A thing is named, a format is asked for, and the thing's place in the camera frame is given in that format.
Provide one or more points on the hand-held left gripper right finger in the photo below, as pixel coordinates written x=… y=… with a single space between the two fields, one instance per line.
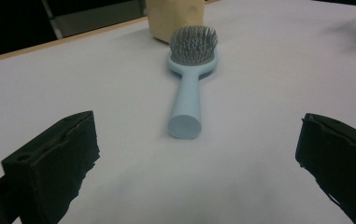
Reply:
x=340 y=155

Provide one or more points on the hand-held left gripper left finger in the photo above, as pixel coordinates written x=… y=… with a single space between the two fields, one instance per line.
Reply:
x=51 y=161

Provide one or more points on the light blue hairbrush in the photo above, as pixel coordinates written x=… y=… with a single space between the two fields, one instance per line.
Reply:
x=186 y=102

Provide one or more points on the beige square holder cup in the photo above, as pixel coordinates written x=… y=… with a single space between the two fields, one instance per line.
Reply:
x=166 y=18

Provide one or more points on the white table sheet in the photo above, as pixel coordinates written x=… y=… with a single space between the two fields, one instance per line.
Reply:
x=259 y=93

